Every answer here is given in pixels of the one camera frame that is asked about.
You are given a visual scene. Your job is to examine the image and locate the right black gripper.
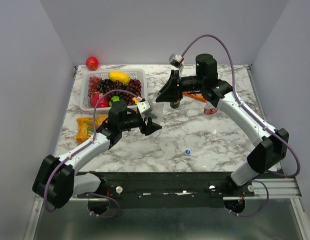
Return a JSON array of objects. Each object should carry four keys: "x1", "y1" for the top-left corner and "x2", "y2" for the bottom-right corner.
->
[{"x1": 155, "y1": 70, "x2": 205, "y2": 104}]

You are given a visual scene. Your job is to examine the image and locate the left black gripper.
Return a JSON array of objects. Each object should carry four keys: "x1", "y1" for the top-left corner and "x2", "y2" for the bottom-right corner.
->
[{"x1": 120, "y1": 112, "x2": 162, "y2": 136}]

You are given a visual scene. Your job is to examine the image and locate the clear plastic bottle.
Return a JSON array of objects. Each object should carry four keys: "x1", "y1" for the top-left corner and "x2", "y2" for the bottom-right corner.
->
[{"x1": 148, "y1": 99, "x2": 164, "y2": 124}]

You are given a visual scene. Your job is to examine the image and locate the bottle with red label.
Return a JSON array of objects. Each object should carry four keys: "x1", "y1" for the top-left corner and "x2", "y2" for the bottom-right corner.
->
[{"x1": 203, "y1": 101, "x2": 218, "y2": 115}]

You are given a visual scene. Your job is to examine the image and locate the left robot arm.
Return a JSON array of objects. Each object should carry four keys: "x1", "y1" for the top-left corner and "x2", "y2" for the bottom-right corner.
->
[{"x1": 32, "y1": 101, "x2": 162, "y2": 212}]

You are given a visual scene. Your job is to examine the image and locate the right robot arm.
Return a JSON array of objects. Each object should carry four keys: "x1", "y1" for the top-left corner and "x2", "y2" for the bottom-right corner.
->
[{"x1": 156, "y1": 53, "x2": 289, "y2": 196}]

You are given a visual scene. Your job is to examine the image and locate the black drink can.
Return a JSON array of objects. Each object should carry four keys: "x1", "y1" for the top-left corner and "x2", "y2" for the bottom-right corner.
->
[{"x1": 170, "y1": 101, "x2": 180, "y2": 109}]

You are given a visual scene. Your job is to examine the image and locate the orange razor box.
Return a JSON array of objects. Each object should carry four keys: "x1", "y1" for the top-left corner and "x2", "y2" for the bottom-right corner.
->
[{"x1": 183, "y1": 92, "x2": 206, "y2": 103}]

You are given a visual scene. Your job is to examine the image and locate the small yellow lemon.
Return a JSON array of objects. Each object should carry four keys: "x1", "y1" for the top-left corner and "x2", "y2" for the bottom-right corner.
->
[{"x1": 132, "y1": 97, "x2": 139, "y2": 104}]

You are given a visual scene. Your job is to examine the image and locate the white plastic basket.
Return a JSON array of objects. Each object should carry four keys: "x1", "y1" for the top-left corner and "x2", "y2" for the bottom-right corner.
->
[{"x1": 79, "y1": 68, "x2": 148, "y2": 114}]

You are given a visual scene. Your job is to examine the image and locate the dark purple grapes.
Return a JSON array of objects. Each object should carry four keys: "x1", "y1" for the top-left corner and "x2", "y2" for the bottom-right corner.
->
[{"x1": 100, "y1": 78, "x2": 142, "y2": 106}]

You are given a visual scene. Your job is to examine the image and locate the green toy fruit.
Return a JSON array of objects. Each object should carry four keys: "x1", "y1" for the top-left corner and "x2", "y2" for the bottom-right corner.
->
[{"x1": 108, "y1": 95, "x2": 121, "y2": 107}]

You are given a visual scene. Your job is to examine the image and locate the yellow mango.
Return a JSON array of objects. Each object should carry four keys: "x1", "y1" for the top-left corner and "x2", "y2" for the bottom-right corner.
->
[{"x1": 108, "y1": 71, "x2": 130, "y2": 85}]

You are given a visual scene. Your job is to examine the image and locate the red dragon fruit toy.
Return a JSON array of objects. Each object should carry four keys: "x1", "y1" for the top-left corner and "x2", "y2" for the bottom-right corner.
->
[{"x1": 90, "y1": 92, "x2": 109, "y2": 108}]

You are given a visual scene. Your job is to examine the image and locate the yellow snack bag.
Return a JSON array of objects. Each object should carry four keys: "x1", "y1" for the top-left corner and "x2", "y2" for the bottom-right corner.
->
[{"x1": 76, "y1": 117, "x2": 94, "y2": 144}]

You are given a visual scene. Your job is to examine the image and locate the red grapes bunch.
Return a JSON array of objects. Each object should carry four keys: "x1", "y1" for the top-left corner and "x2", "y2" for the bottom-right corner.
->
[{"x1": 88, "y1": 76, "x2": 102, "y2": 97}]

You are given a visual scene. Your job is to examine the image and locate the red apple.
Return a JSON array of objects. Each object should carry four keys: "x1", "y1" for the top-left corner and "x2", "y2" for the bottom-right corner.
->
[{"x1": 85, "y1": 56, "x2": 99, "y2": 71}]

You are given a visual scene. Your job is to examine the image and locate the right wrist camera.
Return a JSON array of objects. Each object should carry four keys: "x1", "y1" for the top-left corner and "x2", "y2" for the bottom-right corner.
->
[{"x1": 169, "y1": 53, "x2": 184, "y2": 75}]

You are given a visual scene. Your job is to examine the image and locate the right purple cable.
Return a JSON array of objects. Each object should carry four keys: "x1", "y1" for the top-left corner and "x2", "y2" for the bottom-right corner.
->
[{"x1": 181, "y1": 34, "x2": 302, "y2": 179}]

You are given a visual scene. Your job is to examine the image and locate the purple cable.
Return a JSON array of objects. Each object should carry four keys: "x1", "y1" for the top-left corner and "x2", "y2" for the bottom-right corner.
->
[
  {"x1": 43, "y1": 89, "x2": 143, "y2": 213},
  {"x1": 181, "y1": 34, "x2": 302, "y2": 179}
]

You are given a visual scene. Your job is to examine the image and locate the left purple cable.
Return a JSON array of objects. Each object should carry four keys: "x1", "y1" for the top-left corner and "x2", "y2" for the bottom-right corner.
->
[{"x1": 43, "y1": 89, "x2": 143, "y2": 213}]

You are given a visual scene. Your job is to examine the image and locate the black table front rail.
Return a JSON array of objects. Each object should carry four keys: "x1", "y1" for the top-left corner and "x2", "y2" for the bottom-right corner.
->
[{"x1": 73, "y1": 171, "x2": 248, "y2": 209}]

